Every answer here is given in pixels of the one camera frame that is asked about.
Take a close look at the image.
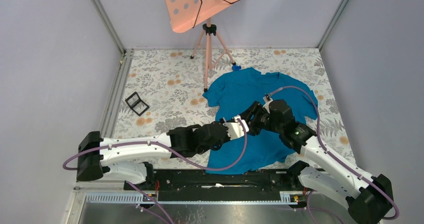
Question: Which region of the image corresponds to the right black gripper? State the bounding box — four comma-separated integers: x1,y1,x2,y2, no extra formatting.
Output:
238,101,283,136

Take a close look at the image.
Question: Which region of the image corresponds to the blue t-shirt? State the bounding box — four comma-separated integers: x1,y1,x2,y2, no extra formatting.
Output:
203,68,318,174

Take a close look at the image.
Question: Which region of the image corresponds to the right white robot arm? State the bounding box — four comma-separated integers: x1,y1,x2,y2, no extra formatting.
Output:
240,100,395,223

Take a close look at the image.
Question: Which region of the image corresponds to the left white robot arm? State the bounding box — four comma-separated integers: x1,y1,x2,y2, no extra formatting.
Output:
76,121,238,189

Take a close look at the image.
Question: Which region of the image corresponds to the small blue brooch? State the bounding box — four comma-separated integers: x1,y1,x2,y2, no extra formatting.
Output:
231,65,241,71

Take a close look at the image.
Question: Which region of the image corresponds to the floral patterned table mat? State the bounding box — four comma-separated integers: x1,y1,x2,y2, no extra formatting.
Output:
104,48,355,162

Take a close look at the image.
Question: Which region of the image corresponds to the pink music stand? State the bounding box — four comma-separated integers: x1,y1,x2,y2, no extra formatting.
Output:
165,0,242,92

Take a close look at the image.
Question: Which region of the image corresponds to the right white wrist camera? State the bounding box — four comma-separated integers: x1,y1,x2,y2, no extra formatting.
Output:
263,94,273,105

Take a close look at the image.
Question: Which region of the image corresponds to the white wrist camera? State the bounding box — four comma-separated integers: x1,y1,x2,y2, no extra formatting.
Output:
222,115,250,140
263,94,273,105

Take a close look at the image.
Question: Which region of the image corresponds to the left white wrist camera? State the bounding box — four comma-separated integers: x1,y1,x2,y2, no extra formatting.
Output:
222,115,250,140

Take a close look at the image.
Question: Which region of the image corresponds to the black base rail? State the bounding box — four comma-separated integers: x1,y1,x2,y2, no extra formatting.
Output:
123,169,310,204

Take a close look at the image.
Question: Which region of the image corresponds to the black square frame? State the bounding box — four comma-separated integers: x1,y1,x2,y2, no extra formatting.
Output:
124,92,150,116

